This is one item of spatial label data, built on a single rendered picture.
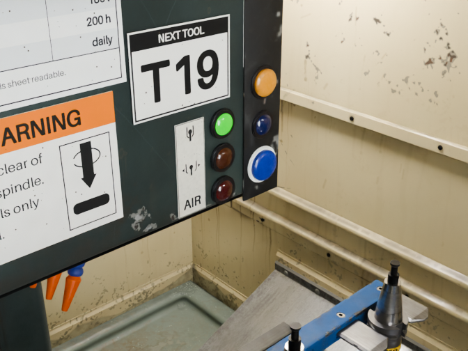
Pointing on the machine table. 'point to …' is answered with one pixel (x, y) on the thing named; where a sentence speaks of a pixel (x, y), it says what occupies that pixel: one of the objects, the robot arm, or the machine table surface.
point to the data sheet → (58, 49)
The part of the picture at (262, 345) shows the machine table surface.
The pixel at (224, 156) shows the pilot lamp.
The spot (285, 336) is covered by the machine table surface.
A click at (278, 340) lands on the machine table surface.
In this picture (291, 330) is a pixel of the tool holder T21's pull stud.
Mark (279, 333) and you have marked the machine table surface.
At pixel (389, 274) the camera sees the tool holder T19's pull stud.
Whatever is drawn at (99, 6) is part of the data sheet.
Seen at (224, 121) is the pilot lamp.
